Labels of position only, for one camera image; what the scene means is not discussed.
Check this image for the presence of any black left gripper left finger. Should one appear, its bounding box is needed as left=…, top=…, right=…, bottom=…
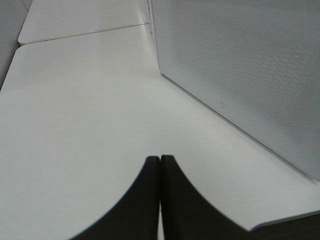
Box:
left=73, top=156, right=160, bottom=240

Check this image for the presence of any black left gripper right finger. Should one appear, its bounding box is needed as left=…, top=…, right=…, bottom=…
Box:
left=159, top=154, right=320, bottom=240

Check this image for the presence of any white microwave door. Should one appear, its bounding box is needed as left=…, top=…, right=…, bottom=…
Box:
left=146, top=0, right=320, bottom=232

